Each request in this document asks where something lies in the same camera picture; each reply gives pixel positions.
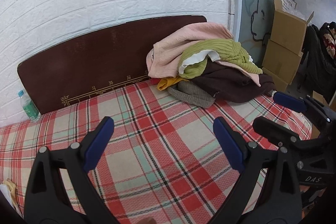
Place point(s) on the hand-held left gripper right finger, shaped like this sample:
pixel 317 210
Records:
pixel 228 145

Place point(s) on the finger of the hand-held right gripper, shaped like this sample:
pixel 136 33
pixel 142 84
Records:
pixel 288 102
pixel 273 130

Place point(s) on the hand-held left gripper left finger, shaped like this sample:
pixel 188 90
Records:
pixel 98 145

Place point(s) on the green knit sweater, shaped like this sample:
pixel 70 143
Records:
pixel 223 50

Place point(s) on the small cardboard box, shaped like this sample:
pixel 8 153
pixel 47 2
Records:
pixel 320 98

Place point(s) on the black jacket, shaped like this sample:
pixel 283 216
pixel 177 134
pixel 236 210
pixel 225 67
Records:
pixel 317 69

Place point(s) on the red plaid blanket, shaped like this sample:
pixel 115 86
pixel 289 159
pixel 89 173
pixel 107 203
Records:
pixel 157 148

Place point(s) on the dark brown garment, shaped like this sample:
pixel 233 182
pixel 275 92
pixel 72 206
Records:
pixel 225 85

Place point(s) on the grey striped garment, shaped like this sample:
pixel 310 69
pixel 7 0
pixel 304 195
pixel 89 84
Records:
pixel 191 96

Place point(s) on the open cardboard box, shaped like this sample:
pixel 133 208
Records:
pixel 288 29

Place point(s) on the green label water bottle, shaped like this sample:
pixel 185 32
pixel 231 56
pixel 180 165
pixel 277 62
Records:
pixel 30 108

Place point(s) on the dark wooden headboard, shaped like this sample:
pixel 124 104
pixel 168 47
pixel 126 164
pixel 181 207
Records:
pixel 92 61

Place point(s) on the yellow garment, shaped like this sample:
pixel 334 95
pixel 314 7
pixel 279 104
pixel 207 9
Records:
pixel 168 82

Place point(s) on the pale yellow cloth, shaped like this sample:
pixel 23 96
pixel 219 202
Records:
pixel 10 190

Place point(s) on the grey panel with cartoon drawing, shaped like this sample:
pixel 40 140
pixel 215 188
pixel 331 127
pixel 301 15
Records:
pixel 254 3

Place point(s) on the pink knit sweater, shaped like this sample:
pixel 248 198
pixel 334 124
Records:
pixel 170 56

